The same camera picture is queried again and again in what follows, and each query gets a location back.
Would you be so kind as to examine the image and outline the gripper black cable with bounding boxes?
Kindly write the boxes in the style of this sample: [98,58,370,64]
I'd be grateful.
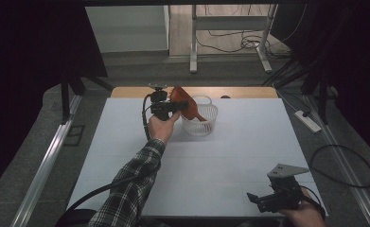
[55,94,162,227]
[299,184,327,220]

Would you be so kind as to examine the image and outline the black looped cable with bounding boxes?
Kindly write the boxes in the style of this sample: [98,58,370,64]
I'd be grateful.
[308,144,370,189]

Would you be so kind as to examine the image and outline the person's right hand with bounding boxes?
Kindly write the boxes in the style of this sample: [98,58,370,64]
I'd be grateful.
[278,188,327,227]

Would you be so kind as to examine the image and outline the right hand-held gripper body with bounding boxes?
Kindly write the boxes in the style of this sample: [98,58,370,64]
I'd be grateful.
[255,163,310,214]

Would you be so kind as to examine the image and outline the aluminium rail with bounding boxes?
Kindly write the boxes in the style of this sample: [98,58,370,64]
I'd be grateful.
[302,94,370,227]
[10,94,83,227]

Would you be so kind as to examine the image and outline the person's left hand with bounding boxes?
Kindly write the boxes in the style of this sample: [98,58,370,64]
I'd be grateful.
[147,110,183,146]

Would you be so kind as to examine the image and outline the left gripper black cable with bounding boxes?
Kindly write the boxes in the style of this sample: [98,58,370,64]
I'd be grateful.
[55,94,162,227]

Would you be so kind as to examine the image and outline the tangled black floor cables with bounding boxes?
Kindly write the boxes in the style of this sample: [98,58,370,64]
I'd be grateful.
[194,3,300,61]

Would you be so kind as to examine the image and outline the white cabinet panel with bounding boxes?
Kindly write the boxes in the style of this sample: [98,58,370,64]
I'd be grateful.
[85,5,170,54]

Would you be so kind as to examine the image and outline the white plastic basket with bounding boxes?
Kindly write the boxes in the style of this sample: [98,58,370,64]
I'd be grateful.
[181,94,220,137]

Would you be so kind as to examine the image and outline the white desk frame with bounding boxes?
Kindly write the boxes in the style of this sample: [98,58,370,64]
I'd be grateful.
[189,3,279,75]

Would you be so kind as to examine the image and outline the black curtain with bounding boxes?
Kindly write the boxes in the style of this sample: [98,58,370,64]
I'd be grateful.
[0,0,109,201]
[270,0,370,159]

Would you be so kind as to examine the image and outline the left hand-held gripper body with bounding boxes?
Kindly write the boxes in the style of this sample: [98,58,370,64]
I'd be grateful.
[148,82,178,122]

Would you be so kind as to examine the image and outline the black metal stand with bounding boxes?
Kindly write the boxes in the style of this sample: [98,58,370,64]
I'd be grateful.
[261,58,332,126]
[59,67,115,125]

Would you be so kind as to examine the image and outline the white table mat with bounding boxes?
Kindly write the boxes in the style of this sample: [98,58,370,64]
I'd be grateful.
[66,97,329,218]

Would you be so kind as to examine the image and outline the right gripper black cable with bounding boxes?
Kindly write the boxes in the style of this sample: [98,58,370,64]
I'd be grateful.
[299,184,327,220]

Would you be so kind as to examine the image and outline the white power strip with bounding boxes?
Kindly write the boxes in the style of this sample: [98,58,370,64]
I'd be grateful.
[293,109,323,134]

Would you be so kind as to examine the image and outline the wooden table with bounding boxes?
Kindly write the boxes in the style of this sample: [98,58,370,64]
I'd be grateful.
[110,86,279,99]

